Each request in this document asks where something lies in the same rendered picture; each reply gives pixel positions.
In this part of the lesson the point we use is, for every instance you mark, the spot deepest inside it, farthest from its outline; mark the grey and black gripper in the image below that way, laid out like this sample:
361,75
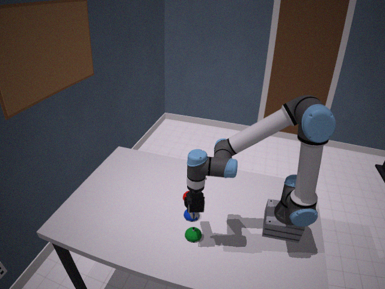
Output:
196,205

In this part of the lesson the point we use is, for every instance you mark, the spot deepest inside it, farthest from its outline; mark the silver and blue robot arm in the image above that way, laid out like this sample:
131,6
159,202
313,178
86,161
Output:
316,124

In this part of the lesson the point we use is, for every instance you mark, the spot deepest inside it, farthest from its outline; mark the green bell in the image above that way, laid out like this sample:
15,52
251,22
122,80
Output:
193,234

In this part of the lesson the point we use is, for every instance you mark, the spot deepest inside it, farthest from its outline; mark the blue bell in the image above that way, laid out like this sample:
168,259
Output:
188,217

